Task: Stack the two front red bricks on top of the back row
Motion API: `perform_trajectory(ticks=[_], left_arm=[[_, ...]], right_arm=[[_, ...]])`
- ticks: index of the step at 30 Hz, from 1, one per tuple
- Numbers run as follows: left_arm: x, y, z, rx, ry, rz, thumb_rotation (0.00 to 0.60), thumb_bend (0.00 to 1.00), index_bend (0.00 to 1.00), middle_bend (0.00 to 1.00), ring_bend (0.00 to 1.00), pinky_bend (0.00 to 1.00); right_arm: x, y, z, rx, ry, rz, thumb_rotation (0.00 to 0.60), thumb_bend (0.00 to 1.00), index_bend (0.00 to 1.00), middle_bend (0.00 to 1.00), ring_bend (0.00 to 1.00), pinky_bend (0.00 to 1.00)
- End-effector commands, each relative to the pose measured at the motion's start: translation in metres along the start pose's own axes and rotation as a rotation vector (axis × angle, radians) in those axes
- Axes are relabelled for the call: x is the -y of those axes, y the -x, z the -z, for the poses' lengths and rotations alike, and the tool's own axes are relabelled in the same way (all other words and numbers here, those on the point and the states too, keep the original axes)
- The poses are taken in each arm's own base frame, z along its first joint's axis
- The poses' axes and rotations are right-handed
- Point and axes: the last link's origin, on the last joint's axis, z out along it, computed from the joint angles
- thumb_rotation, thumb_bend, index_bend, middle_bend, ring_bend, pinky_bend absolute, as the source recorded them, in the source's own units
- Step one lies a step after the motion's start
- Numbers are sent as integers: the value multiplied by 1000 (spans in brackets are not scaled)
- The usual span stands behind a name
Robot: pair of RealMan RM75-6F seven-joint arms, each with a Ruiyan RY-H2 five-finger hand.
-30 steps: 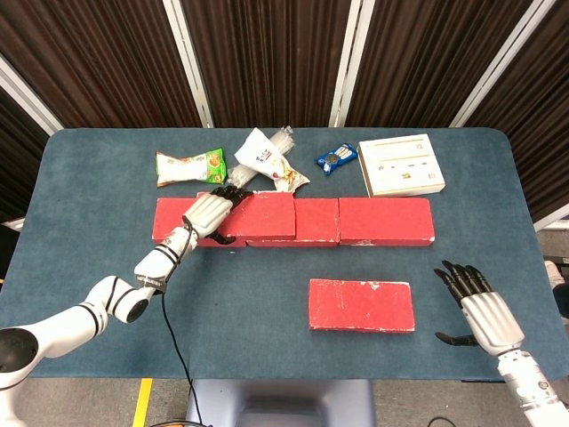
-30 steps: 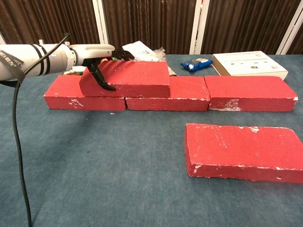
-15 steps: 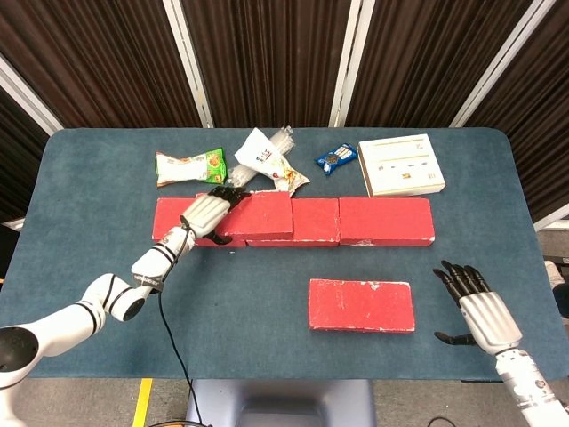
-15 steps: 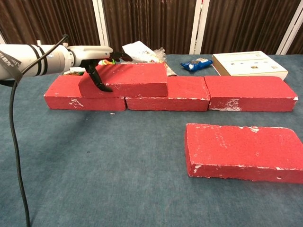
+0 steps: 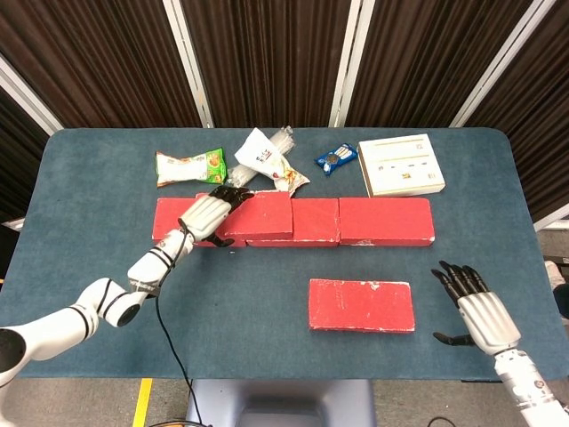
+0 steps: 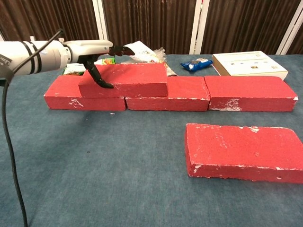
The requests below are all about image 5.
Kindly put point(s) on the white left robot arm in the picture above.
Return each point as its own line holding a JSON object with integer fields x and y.
{"x": 111, "y": 298}

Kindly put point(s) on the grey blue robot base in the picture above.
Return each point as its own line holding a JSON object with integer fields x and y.
{"x": 280, "y": 400}

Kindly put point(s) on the white flat cardboard box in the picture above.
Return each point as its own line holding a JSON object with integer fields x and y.
{"x": 400, "y": 166}

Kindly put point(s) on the white snack bag red print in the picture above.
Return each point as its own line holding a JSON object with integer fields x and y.
{"x": 262, "y": 153}

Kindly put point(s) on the blue cookie packet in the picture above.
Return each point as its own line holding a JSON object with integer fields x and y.
{"x": 335, "y": 159}

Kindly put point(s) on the dark brown partition panel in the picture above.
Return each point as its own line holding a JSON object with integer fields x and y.
{"x": 18, "y": 169}
{"x": 266, "y": 58}
{"x": 422, "y": 58}
{"x": 98, "y": 58}
{"x": 542, "y": 111}

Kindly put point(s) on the yellow floor tape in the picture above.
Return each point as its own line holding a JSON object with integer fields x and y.
{"x": 143, "y": 400}

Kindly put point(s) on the white partition frame foot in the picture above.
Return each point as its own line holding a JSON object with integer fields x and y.
{"x": 551, "y": 220}
{"x": 11, "y": 223}

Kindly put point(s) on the green white snack bag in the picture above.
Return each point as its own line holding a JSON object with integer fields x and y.
{"x": 186, "y": 168}

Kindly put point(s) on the red brick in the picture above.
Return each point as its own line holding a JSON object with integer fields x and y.
{"x": 360, "y": 304}
{"x": 169, "y": 222}
{"x": 387, "y": 220}
{"x": 315, "y": 218}
{"x": 266, "y": 218}

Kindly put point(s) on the blue felt table cover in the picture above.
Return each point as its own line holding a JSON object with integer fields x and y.
{"x": 244, "y": 289}

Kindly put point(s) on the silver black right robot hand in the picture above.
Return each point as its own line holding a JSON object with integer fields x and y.
{"x": 486, "y": 320}

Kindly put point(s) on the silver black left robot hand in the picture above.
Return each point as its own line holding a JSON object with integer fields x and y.
{"x": 204, "y": 218}

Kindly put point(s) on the white partition frame post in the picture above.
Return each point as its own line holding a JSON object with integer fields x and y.
{"x": 186, "y": 62}
{"x": 26, "y": 95}
{"x": 493, "y": 66}
{"x": 351, "y": 62}

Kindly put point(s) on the white shoe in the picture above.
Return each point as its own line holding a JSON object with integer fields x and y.
{"x": 558, "y": 276}

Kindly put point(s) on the clear plastic straw bag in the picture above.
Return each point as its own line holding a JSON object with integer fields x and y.
{"x": 284, "y": 140}

